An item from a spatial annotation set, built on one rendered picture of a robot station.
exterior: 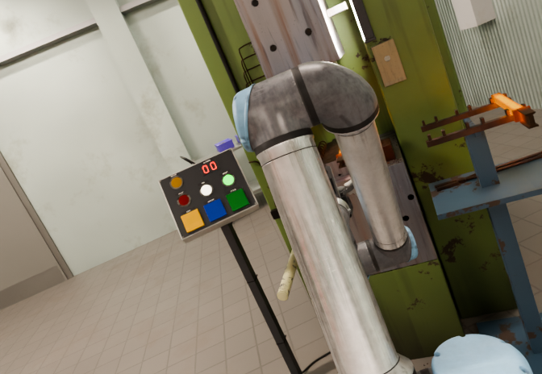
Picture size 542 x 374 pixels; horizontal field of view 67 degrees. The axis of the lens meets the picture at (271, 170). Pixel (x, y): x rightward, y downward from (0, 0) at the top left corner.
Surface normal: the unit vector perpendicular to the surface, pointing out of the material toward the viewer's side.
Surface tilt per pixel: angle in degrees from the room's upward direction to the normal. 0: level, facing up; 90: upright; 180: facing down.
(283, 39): 90
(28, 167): 90
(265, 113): 74
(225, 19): 90
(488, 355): 5
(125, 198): 90
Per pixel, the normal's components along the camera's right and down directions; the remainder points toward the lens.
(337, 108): 0.18, 0.55
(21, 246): 0.14, 0.18
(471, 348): -0.31, -0.92
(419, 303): -0.22, 0.32
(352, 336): -0.22, -0.01
